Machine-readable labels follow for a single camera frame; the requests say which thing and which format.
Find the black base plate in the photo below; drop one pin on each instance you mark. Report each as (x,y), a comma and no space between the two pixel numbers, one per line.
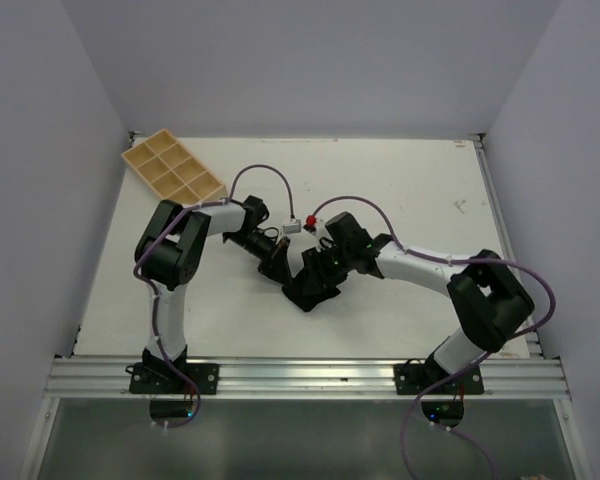
(144,381)
(412,378)

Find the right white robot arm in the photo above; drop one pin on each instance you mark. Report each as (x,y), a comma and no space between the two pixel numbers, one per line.
(489,302)

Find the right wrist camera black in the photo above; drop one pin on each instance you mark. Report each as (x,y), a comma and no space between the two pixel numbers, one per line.
(347,234)

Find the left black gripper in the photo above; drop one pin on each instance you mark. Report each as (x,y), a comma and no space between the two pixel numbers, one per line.
(275,262)

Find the black underwear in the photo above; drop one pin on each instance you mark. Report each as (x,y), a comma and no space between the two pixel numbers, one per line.
(305,293)

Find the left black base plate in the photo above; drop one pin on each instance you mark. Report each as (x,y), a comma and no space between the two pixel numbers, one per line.
(144,381)

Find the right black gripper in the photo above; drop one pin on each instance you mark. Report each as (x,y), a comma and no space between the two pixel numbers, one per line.
(314,258)

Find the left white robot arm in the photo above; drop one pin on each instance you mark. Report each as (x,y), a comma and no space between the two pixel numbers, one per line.
(168,255)

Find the wooden compartment tray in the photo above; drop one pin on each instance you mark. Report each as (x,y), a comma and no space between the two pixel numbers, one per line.
(172,171)

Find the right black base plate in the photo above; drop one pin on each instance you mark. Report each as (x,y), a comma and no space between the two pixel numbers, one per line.
(412,378)

